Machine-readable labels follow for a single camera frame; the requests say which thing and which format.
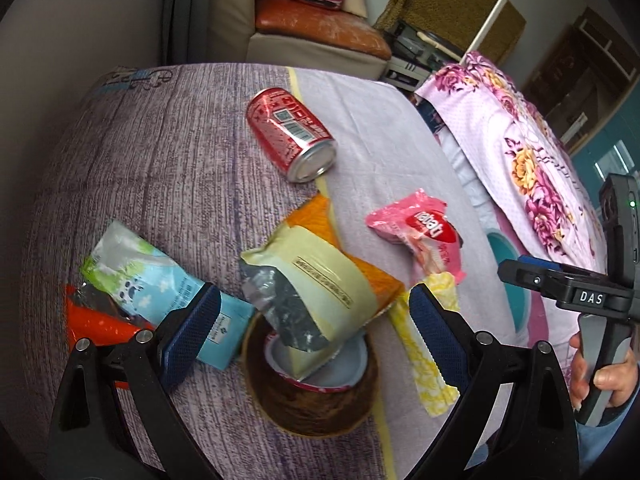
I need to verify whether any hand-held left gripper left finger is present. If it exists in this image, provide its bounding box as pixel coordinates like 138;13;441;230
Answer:
47;282;222;480

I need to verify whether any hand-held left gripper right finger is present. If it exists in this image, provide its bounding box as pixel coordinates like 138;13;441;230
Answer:
400;284;581;480

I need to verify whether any teal trash bin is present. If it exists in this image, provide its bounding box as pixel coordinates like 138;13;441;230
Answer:
485;230;533;333

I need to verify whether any yellow and orange foil bag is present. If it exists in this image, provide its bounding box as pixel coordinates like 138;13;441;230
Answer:
239;195;406;383

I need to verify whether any brown coconut shell bowl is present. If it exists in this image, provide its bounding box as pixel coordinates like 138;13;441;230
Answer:
241;310;381;436

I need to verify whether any red soda can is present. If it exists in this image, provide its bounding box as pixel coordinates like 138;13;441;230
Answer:
245;87;338;183

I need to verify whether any person's right forearm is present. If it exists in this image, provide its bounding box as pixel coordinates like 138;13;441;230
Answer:
575;400;638;476

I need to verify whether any person's right hand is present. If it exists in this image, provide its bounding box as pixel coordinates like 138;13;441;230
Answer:
569;332;640;411

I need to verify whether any yellow patterned wrapper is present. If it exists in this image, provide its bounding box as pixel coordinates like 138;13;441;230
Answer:
389;272;461;416

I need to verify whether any light blue cartoon packet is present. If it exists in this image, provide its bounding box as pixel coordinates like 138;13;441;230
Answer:
80;220;256;373

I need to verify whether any red rimmed white cup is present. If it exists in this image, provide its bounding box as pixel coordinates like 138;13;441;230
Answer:
265;332;368;391

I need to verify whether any red orange wrapper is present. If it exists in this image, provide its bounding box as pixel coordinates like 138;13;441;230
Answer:
64;284;156;391

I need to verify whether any floral pink bed sheet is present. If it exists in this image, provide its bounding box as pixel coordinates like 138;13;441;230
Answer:
415;50;608;273

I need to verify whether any teal cabinet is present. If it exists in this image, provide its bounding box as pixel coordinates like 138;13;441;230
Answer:
570;75;640;186

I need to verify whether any pink snack wrapper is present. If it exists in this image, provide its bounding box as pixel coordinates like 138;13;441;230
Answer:
365;189;468;286

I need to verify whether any wooden cabinet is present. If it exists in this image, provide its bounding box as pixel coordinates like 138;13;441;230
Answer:
520;7;636;136

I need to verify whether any lilac grey bed sheet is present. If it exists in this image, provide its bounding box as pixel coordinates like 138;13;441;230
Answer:
20;62;531;480

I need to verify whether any white pole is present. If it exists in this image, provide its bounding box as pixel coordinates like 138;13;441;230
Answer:
462;0;511;63

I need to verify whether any brown patterned cloth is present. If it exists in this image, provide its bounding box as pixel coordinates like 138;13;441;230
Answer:
375;0;526;61

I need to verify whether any cream leather sofa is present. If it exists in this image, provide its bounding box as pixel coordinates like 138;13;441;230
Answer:
207;0;393;78

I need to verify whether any orange seat cushion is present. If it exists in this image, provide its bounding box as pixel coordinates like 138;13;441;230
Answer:
255;0;393;58

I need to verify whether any blue green curtain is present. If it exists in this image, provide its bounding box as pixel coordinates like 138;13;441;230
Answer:
160;0;211;66

